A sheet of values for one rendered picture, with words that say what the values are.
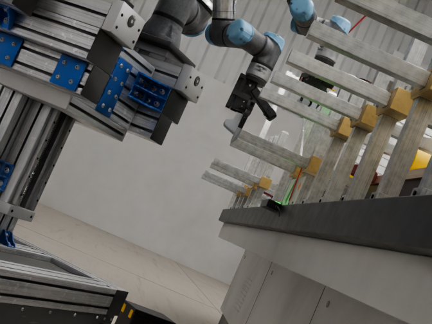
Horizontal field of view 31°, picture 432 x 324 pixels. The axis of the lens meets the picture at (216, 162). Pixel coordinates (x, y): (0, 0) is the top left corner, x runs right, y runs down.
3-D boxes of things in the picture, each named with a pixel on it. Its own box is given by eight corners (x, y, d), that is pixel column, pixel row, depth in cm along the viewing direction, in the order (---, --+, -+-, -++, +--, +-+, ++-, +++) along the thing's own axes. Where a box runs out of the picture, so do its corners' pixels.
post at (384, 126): (342, 210, 170) (425, 14, 174) (339, 210, 173) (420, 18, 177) (357, 216, 170) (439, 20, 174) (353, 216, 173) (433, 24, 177)
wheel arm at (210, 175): (203, 177, 415) (206, 170, 415) (203, 177, 418) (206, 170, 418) (278, 209, 416) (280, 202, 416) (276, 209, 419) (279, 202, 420)
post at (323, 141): (289, 209, 244) (348, 72, 248) (287, 209, 248) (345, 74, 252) (299, 213, 244) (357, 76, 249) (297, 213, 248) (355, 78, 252)
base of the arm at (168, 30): (129, 29, 260) (141, 3, 261) (148, 46, 274) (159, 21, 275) (166, 42, 254) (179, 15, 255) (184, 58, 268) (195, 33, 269)
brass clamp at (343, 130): (335, 131, 214) (342, 114, 215) (325, 136, 228) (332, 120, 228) (355, 140, 214) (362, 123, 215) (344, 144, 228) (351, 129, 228)
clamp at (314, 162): (306, 170, 238) (313, 155, 239) (299, 172, 252) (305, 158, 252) (323, 177, 238) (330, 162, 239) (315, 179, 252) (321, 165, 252)
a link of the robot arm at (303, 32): (294, 2, 260) (324, 11, 257) (300, 15, 271) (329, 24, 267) (285, 22, 260) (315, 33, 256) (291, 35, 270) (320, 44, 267)
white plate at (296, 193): (291, 206, 236) (304, 175, 237) (279, 206, 262) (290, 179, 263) (293, 206, 236) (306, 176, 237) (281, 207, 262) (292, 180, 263)
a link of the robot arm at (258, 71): (270, 74, 248) (273, 69, 240) (264, 87, 248) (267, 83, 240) (249, 64, 248) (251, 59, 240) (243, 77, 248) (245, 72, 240)
